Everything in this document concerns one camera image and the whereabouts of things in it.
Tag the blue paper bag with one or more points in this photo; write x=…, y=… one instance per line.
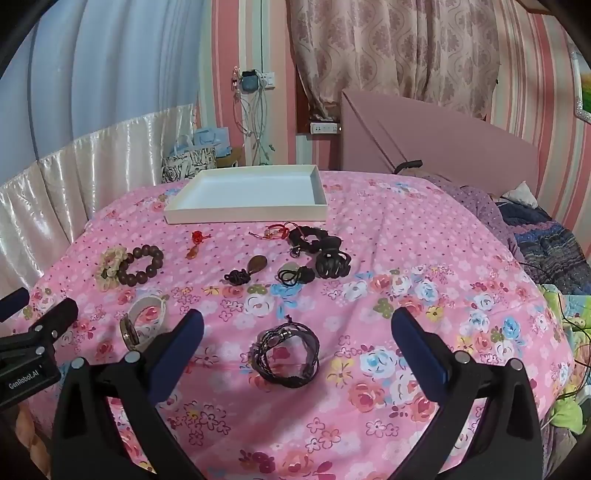
x=210, y=137

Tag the floral print tote bag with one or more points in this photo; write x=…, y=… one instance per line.
x=189, y=166

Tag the white wall outlet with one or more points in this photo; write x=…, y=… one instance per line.
x=268, y=80

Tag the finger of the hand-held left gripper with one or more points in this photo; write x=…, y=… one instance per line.
x=13, y=303
x=55, y=318

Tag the pink headboard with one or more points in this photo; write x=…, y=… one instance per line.
x=438, y=138

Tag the white satin drape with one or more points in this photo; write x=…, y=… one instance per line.
x=92, y=175

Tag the purple dotted quilt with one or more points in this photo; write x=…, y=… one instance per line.
x=480, y=207

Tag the pink floral blanket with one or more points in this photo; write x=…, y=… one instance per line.
x=378, y=240

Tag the brown pendant with black knot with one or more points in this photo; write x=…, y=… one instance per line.
x=256, y=265

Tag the pale blue curtain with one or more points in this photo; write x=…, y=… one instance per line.
x=115, y=60

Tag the white pillow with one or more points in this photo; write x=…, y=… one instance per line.
x=521, y=193

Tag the red knot charm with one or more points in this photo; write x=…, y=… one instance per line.
x=198, y=237

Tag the white shallow tray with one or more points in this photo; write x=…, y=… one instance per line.
x=249, y=194

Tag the white power strip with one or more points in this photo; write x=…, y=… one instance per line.
x=324, y=128

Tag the dark patterned blanket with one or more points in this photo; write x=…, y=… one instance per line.
x=549, y=249

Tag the orange teardrop pendant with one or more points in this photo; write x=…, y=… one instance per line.
x=192, y=253

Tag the framed wall picture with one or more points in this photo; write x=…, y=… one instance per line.
x=582, y=87

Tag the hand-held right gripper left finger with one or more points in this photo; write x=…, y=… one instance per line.
x=187, y=332

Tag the pink patterned curtain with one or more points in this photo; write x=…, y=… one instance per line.
x=392, y=46

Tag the blue charger pouch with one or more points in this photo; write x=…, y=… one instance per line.
x=250, y=82

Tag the green printed cloth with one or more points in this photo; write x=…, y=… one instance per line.
x=568, y=406

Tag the person's left hand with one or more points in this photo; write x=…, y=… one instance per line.
x=30, y=429

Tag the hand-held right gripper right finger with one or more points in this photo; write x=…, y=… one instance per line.
x=411, y=337

